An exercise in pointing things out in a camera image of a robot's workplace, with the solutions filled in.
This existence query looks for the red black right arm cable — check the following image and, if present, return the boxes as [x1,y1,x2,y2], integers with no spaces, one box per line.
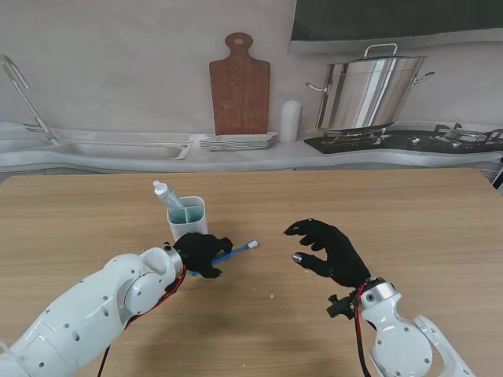
[353,284,373,377]

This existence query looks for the brown wooden cutting board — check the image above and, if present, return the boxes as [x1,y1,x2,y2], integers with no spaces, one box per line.
[208,31,271,136]

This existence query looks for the large stainless steel pot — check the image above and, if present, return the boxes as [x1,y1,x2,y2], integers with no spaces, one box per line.
[305,43,435,133]

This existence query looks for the stack of white plates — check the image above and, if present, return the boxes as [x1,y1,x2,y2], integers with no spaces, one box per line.
[199,132,279,151]

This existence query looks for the white toothbrush holder cup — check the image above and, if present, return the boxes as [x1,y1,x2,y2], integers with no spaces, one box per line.
[167,196,209,248]

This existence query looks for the white cylindrical canister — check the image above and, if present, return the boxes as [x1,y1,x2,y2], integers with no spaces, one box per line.
[278,100,303,143]

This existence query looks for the silver toothpaste tube white cap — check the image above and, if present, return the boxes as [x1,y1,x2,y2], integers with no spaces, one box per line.
[152,180,183,211]

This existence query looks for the chrome kitchen faucet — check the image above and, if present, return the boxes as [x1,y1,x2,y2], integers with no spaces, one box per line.
[0,53,61,145]

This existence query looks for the red black left arm cable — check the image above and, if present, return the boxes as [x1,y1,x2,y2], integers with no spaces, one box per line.
[96,266,188,377]

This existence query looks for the blue toothbrush white bristles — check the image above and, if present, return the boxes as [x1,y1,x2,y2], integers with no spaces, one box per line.
[190,240,259,277]

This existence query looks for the red black arm cable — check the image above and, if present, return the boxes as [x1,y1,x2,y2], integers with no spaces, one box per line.
[96,266,188,377]
[353,284,373,377]

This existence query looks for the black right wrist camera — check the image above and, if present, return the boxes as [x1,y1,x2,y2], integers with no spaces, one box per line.
[325,293,358,320]

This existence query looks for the dark range hood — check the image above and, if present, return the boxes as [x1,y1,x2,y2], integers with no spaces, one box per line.
[288,0,503,55]

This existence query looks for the stainless steel sink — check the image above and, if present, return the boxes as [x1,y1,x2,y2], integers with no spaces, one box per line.
[50,131,196,161]

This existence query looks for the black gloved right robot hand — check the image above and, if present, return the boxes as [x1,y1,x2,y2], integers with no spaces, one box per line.
[282,218,373,290]

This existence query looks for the black gas stove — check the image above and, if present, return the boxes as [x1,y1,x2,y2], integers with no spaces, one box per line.
[303,123,503,155]

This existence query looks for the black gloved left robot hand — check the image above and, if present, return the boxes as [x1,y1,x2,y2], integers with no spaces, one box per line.
[172,232,235,280]

